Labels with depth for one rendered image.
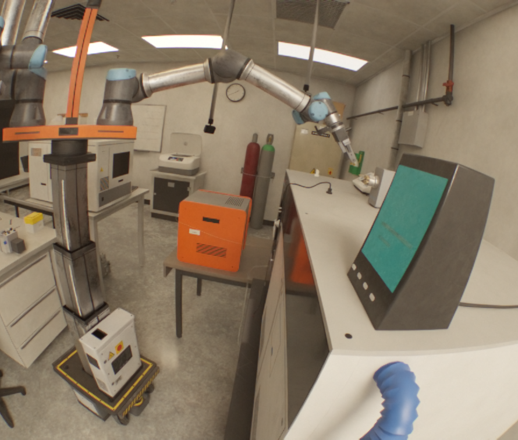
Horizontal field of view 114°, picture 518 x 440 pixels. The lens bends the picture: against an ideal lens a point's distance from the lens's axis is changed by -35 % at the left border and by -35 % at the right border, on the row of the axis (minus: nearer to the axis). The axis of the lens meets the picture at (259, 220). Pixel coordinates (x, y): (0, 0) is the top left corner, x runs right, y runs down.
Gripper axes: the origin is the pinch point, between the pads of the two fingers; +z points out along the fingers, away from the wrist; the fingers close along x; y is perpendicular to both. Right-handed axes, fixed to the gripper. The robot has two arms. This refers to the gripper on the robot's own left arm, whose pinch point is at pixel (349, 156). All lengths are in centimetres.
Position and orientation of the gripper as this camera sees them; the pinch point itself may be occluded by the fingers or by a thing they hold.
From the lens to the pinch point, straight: 121.7
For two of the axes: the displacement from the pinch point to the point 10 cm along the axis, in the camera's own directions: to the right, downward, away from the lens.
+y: 8.8, -4.0, -2.8
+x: 1.7, -2.9, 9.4
